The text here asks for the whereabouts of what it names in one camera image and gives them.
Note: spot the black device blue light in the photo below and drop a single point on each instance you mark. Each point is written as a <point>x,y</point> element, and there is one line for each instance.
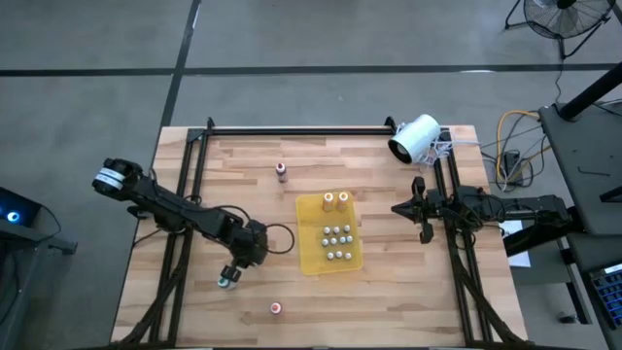
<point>19,209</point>

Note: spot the black power strip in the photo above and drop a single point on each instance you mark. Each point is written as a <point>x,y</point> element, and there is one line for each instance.
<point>511,159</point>

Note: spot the backlit keyboard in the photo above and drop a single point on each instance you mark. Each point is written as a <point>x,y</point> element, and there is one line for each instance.
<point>610,294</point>

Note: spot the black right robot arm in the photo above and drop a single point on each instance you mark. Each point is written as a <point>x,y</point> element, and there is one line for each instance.
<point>529,211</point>

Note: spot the small black food coloring bottle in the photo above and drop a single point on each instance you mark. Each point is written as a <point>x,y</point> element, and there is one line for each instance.
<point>339,254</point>

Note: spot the large orange food coloring bottle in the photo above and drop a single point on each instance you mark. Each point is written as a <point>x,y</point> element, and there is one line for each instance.
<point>276,308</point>

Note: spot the black floor fan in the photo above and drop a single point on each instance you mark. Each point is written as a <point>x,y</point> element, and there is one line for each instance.
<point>549,22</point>

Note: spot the black round pole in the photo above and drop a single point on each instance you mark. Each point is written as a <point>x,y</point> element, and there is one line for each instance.
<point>593,92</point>

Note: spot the white camera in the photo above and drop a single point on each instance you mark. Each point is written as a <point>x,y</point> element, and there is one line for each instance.
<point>418,136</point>

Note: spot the large yellow food coloring bottle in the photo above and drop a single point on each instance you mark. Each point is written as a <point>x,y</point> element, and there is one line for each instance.
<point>328,198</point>

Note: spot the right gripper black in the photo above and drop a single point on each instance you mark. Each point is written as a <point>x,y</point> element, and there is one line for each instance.
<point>442,206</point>

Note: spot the white paper sheet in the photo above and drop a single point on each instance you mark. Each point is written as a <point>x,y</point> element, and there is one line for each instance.
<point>520,257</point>

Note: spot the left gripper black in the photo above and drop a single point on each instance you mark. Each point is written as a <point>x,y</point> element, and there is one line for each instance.
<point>249,243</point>

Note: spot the grey side desk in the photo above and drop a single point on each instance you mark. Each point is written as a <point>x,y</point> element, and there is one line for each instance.
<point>583,160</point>

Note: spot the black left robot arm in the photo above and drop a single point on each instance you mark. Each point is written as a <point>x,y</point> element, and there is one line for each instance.
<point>160,201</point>

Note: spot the large maroon food coloring bottle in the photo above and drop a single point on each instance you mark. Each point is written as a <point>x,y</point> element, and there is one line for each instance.
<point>281,171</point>

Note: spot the yellow translucent plastic bin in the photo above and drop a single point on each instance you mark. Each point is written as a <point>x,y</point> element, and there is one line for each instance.
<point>316,262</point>

